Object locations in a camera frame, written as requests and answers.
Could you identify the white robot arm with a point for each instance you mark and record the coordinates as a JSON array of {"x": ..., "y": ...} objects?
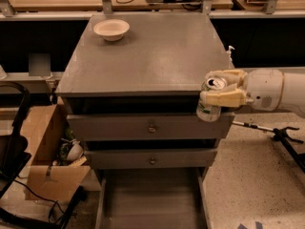
[{"x": 293, "y": 95}]

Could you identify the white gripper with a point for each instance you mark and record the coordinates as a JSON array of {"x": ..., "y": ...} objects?
[{"x": 264, "y": 88}]

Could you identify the white bowl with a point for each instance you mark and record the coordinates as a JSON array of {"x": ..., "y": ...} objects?
[{"x": 112, "y": 29}]

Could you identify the black floor stand with rod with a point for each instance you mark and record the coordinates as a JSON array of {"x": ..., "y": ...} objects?
[{"x": 282, "y": 136}]

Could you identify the cardboard box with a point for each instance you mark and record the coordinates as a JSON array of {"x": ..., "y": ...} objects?
[{"x": 44, "y": 128}]

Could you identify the black chair frame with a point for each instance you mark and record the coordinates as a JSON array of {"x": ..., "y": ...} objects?
[{"x": 13, "y": 158}]

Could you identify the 7up soda can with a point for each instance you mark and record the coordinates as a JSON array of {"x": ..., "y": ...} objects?
[{"x": 204, "y": 111}]

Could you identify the white pump dispenser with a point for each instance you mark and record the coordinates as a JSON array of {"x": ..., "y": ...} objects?
[{"x": 229, "y": 52}]

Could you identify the top grey drawer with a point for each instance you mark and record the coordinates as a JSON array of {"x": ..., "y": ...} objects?
[{"x": 106, "y": 127}]

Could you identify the grey drawer cabinet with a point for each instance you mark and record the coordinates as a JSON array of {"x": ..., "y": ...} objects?
[{"x": 157, "y": 68}]

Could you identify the bottom open grey drawer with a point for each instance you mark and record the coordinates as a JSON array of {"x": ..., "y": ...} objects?
[{"x": 165, "y": 198}]

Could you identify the white cup in box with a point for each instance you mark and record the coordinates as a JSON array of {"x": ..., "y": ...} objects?
[{"x": 75, "y": 152}]

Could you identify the middle grey drawer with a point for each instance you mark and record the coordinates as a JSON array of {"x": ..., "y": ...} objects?
[{"x": 146, "y": 159}]

